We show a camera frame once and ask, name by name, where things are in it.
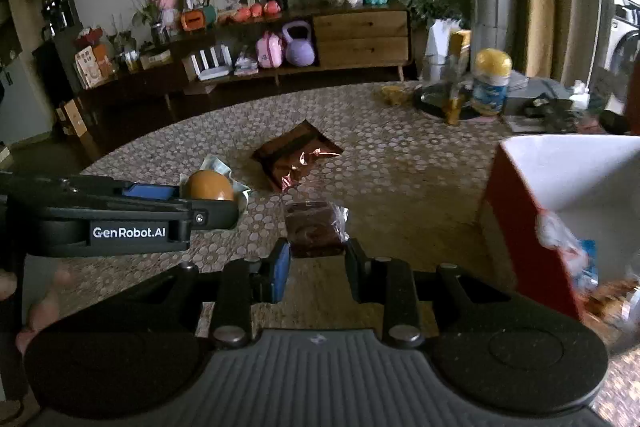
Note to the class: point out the brown cake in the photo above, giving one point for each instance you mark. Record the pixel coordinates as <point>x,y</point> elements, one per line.
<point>312,229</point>

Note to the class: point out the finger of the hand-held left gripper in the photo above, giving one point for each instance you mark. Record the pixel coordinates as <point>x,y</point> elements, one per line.
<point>215,214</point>
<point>150,193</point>

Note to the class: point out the orange tissue box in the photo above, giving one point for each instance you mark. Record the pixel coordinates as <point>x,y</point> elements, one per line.
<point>197,19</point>

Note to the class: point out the white tissue pack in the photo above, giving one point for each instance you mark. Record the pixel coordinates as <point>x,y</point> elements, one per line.
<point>581,93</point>

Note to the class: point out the white washing machine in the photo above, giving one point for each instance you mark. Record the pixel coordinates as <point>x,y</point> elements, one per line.
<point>622,17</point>

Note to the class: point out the person's left hand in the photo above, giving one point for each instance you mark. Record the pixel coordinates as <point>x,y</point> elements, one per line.
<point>50,297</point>

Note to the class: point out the orange bun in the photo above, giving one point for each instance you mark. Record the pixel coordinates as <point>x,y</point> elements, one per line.
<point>210,187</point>

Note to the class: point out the black crumpled item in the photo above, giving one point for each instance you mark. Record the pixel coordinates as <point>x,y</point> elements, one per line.
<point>550,112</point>

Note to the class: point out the white pouch with red cartoon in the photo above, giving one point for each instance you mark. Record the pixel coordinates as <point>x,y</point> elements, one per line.
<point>557,237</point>

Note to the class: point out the orange figurines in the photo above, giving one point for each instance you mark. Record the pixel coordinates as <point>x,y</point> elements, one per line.
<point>255,11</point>

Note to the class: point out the brown cardboard box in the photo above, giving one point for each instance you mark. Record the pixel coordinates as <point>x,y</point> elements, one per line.
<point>71,119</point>

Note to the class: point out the pink flower bouquet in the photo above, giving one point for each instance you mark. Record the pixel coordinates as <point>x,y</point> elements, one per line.
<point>165,4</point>

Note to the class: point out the red cardboard box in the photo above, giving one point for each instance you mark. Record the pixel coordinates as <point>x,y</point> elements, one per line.
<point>520,232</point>

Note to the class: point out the purple kettlebell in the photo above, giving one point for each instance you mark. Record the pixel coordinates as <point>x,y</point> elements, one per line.
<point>300,47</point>

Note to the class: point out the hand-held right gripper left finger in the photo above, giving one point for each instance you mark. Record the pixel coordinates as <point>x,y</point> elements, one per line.
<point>282,269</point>

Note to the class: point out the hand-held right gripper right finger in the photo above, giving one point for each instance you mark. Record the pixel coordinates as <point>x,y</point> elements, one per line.
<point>357,272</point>

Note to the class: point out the brown shiny foil bag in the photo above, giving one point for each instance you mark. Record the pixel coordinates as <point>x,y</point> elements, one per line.
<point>292,154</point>

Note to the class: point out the small stack of packets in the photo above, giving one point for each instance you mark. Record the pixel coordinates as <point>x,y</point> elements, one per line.
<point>246,64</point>

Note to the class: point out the white router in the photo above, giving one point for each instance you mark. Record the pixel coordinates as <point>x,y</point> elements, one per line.
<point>210,64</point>

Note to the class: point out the dark round tray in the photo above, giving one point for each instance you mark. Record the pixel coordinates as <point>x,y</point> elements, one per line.
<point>430,102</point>

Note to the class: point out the tall gold bag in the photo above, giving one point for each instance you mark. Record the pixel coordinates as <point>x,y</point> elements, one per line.
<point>457,72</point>

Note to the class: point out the small yellow packet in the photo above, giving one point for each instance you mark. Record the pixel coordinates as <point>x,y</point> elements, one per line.
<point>397,94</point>

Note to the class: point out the orange and white box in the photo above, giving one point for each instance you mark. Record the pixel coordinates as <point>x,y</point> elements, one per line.
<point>95,67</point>

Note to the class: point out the white paper bag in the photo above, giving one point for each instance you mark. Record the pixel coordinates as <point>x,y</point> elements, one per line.
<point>442,47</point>

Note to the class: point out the yellow-lid wipes canister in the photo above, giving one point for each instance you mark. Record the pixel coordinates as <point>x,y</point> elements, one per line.
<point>492,82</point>

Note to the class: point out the grey flat box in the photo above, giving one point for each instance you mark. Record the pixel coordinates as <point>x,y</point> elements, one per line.
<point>535,87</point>

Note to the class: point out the black coffee machine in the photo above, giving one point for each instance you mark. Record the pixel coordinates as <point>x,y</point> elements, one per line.
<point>59,14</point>

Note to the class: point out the wooden sideboard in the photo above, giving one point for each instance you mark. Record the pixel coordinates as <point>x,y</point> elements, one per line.
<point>360,39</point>

